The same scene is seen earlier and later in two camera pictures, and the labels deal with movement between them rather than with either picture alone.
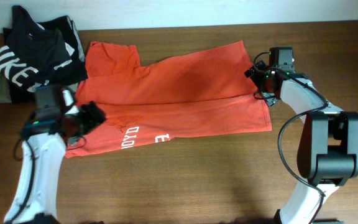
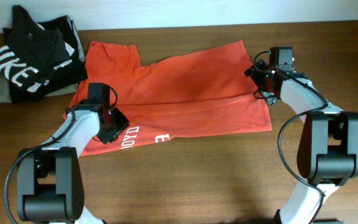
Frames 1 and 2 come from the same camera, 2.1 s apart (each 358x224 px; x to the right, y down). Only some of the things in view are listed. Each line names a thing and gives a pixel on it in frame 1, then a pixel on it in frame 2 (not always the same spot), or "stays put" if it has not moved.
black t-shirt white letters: [39, 55] stays put
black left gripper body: [81, 121] → [117, 121]
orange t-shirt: [205, 93] stays put
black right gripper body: [260, 76] stays put
